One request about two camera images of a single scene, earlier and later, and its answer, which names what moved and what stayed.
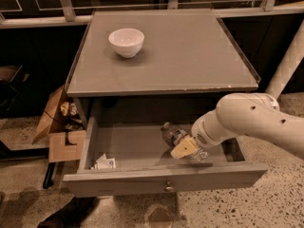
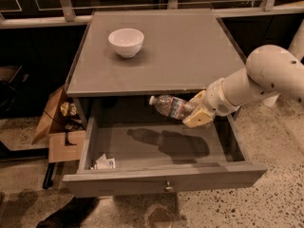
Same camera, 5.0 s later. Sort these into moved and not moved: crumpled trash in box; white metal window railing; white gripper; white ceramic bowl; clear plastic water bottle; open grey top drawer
Moved: white gripper; clear plastic water bottle
Not moved: white metal window railing; open grey top drawer; crumpled trash in box; white ceramic bowl
